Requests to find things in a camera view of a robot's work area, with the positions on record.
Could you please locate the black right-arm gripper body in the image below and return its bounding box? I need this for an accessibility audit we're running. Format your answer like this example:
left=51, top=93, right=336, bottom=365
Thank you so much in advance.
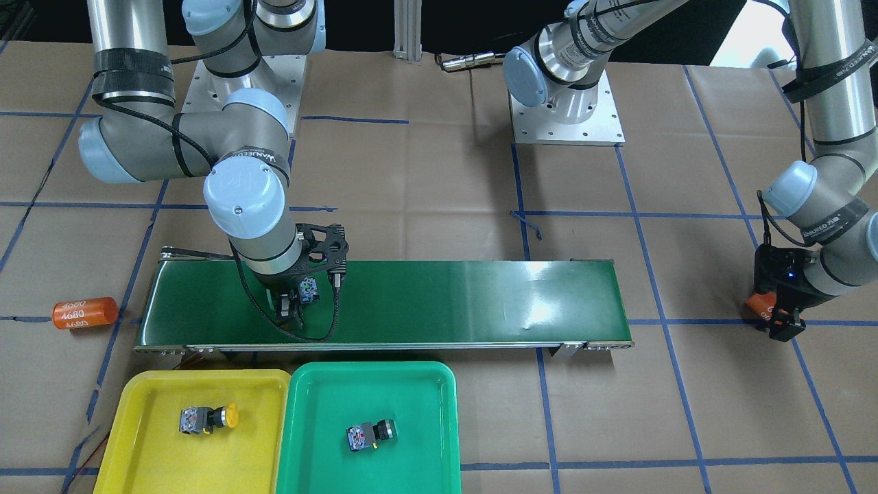
left=250, top=244, right=323, bottom=297

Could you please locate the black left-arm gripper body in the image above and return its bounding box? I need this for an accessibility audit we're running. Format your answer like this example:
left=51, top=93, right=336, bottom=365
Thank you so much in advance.
left=753, top=244, right=834, bottom=310

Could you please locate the green push button switch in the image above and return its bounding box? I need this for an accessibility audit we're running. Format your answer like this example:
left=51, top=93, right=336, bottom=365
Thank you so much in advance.
left=346, top=419, right=397, bottom=452
left=296, top=276, right=321, bottom=305

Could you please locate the orange cylinder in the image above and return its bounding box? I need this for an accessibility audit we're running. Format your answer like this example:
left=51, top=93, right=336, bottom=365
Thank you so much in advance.
left=746, top=292, right=777, bottom=322
left=52, top=297, right=119, bottom=329

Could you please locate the yellow push button switch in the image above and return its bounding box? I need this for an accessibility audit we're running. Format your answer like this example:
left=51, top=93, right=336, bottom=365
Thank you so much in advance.
left=178, top=401, right=239, bottom=435

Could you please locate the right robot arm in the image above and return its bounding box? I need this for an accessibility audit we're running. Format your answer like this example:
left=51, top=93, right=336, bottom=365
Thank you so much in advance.
left=78, top=1, right=326, bottom=336

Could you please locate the green conveyor belt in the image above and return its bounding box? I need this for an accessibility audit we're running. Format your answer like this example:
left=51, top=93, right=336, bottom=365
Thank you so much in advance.
left=134, top=253, right=634, bottom=354

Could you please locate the green plastic tray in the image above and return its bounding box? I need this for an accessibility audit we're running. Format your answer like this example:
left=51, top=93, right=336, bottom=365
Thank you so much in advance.
left=276, top=362, right=462, bottom=493

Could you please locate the yellow plastic tray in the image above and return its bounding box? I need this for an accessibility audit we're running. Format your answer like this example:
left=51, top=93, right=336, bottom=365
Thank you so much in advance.
left=95, top=369, right=291, bottom=493

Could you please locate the silver cable connector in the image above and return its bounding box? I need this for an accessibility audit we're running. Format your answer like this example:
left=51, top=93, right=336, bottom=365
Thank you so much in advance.
left=434, top=51, right=507, bottom=74

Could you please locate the green aluminium frame post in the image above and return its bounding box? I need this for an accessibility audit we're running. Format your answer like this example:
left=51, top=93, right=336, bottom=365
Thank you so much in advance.
left=392, top=0, right=423, bottom=64

